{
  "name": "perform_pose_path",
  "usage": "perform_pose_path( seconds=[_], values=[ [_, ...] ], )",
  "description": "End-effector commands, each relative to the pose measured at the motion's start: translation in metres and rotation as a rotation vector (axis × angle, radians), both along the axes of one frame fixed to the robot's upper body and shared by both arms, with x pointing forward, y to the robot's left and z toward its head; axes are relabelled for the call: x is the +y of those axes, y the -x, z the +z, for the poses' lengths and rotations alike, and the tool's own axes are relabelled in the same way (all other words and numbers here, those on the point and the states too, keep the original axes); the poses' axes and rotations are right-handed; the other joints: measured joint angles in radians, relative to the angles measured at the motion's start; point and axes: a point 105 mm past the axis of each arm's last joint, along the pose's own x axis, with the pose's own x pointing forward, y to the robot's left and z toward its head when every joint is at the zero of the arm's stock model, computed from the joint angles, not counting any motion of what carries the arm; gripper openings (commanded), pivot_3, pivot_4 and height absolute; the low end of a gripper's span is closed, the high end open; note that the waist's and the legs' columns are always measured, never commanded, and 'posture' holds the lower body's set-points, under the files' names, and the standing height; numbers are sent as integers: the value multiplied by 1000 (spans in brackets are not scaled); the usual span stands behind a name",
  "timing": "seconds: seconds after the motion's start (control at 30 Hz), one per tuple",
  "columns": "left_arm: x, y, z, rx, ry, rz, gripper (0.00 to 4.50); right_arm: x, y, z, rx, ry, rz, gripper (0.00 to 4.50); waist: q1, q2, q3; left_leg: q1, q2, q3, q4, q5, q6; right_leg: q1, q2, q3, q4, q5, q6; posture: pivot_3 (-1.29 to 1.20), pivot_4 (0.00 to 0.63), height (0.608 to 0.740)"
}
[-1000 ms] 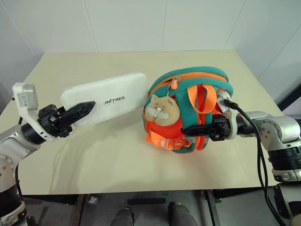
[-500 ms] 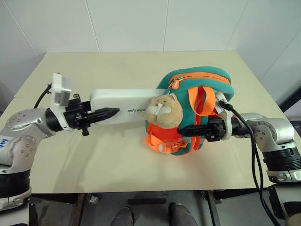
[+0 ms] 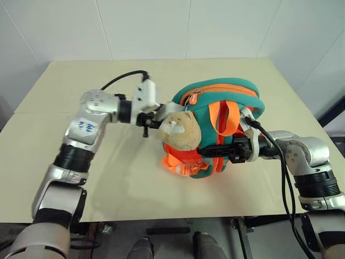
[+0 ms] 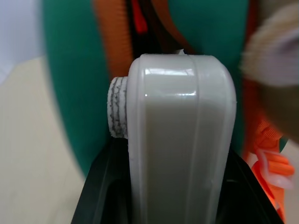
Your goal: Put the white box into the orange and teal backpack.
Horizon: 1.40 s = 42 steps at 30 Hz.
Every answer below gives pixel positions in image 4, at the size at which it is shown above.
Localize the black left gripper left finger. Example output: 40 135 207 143
74 139 134 224

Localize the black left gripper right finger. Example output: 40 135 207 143
224 149 282 224

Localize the white plastic box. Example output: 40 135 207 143
107 53 237 224

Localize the orange and teal backpack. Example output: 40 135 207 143
41 0 295 224

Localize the beige plush toy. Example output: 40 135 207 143
240 4 299 145

